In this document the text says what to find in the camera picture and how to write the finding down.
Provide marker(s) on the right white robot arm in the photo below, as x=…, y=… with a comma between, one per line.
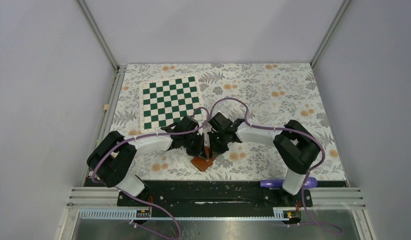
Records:
x=296, y=146

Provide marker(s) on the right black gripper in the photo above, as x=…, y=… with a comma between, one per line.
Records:
x=214, y=149

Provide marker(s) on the green white chessboard mat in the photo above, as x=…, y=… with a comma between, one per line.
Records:
x=166, y=101

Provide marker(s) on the purple marker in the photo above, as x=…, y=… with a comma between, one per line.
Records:
x=311, y=182

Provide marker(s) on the floral tablecloth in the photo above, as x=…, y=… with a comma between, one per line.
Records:
x=274, y=93

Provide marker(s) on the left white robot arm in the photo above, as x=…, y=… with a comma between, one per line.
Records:
x=112, y=158

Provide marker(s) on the brown leather card holder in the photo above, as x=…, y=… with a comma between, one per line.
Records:
x=202, y=164

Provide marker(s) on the aluminium frame rail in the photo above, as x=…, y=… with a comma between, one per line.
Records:
x=91, y=195

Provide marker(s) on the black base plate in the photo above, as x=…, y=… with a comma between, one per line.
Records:
x=211, y=200

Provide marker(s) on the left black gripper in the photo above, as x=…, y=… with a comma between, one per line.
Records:
x=199, y=150

